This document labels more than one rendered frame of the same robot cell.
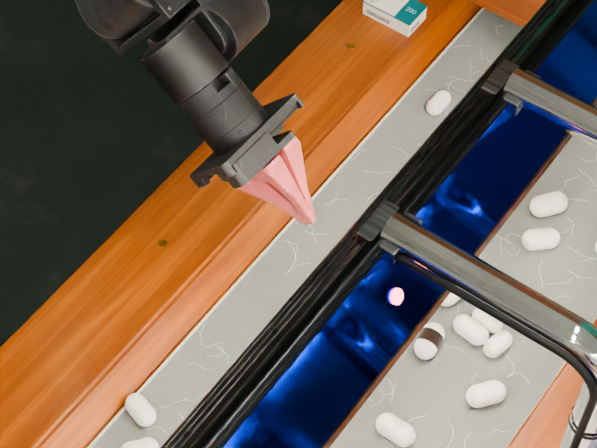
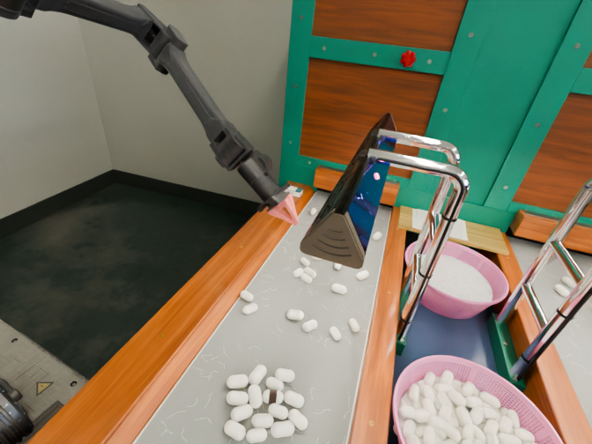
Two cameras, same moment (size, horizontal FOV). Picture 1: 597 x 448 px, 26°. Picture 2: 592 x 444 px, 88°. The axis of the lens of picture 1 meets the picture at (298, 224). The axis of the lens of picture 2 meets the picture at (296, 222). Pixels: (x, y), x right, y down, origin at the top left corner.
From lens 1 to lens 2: 55 cm
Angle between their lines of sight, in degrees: 27
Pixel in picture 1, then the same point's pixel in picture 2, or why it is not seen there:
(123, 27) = (232, 158)
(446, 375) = (346, 273)
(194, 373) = (262, 284)
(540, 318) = (438, 164)
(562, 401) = (388, 271)
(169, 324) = (249, 269)
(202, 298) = (258, 262)
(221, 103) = (267, 180)
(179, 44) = (252, 160)
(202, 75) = (260, 170)
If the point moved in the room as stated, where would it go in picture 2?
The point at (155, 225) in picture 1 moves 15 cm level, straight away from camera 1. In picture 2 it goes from (237, 242) to (222, 216)
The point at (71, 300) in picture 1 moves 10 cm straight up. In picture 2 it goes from (212, 264) to (210, 232)
